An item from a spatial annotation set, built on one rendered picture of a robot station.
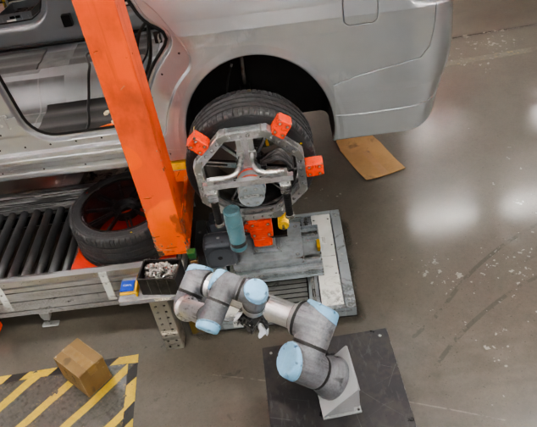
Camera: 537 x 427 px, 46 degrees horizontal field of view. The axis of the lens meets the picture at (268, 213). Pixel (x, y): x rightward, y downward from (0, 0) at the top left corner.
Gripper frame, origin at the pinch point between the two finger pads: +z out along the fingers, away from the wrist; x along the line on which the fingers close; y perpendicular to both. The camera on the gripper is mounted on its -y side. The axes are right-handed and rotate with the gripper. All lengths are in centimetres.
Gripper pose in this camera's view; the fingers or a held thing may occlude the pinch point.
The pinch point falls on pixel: (252, 324)
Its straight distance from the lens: 264.7
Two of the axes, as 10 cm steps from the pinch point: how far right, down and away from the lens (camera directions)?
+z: -0.9, 5.4, 8.3
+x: 8.4, 4.9, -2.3
